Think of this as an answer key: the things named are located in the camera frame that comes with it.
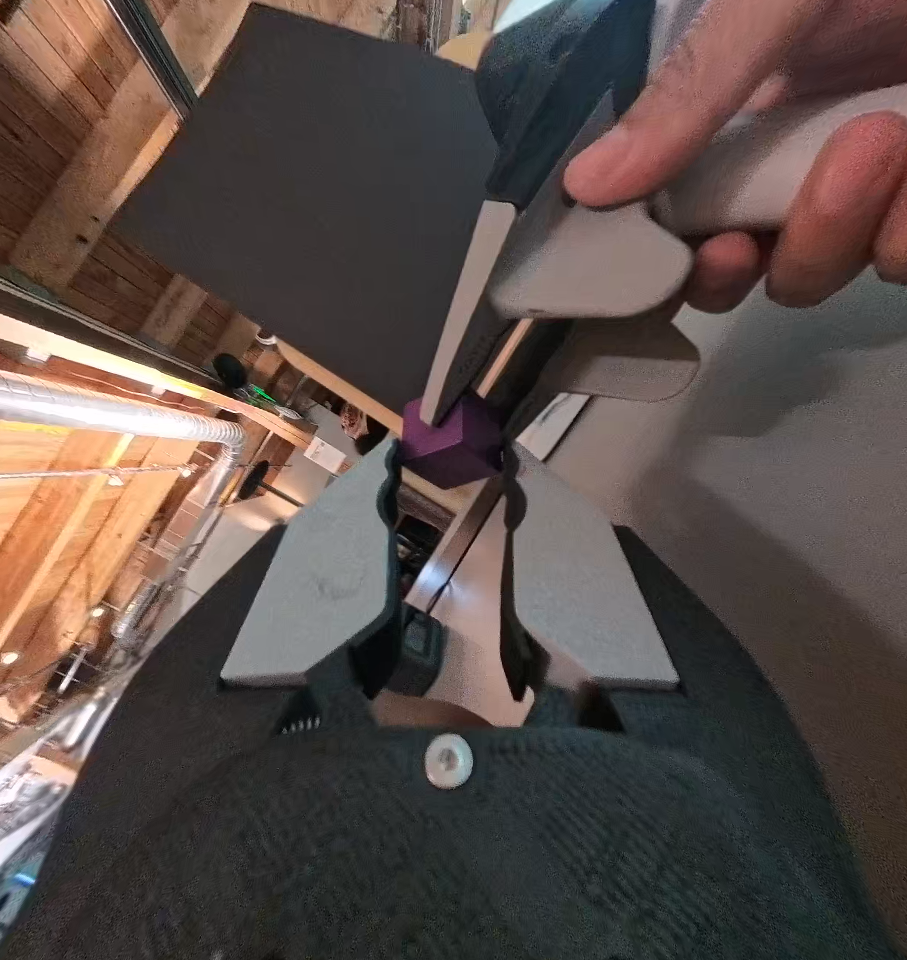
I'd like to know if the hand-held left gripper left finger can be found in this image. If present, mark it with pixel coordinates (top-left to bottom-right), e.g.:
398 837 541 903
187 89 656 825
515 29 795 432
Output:
219 437 406 699

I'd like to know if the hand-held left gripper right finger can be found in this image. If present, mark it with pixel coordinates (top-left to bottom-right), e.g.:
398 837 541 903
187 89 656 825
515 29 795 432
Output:
498 444 683 704

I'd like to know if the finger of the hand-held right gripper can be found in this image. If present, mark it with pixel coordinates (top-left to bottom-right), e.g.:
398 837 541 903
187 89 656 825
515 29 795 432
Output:
472 318 702 436
419 198 695 429

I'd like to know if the purple cube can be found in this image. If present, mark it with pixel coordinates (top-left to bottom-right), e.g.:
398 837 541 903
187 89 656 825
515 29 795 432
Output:
401 393 506 491

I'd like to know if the person's right hand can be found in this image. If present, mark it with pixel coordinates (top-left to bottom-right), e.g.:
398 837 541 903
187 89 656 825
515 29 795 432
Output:
564 0 907 312

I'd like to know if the black panel with wooden rim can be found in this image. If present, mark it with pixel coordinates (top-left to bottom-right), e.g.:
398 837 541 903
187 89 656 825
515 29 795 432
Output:
107 2 500 440

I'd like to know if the long ceiling light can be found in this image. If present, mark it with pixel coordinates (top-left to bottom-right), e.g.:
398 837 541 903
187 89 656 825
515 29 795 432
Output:
0 303 207 399

